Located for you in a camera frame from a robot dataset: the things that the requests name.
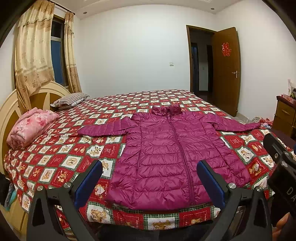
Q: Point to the brown wooden dresser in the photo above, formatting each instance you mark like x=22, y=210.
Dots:
x=284, y=117

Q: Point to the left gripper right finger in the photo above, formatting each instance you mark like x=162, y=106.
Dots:
x=244, y=213

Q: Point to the brown wooden door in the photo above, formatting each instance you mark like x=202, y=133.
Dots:
x=226, y=88

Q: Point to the beige curtain panel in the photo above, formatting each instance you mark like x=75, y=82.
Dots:
x=33, y=61
x=71, y=67

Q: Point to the beige curtain left panel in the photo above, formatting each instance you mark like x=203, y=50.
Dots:
x=33, y=61

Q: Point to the pink floral folded blanket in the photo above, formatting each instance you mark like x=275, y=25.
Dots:
x=29, y=126

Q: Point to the striped pillow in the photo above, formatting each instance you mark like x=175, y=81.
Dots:
x=69, y=101

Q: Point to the clutter on dresser top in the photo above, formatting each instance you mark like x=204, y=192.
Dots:
x=291, y=94

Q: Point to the clothes pile on floor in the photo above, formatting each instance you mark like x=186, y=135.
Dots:
x=264, y=122

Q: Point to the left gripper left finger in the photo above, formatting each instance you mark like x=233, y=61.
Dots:
x=43, y=222

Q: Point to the beige curtain right panel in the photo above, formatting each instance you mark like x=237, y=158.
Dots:
x=71, y=67

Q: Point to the red double happiness sticker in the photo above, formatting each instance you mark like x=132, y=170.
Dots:
x=226, y=50

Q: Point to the dark window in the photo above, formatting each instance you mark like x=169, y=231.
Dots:
x=57, y=51

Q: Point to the magenta puffer jacket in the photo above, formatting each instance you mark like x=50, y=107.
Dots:
x=157, y=168

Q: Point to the cream wooden headboard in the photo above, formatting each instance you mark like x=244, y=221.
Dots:
x=11, y=112

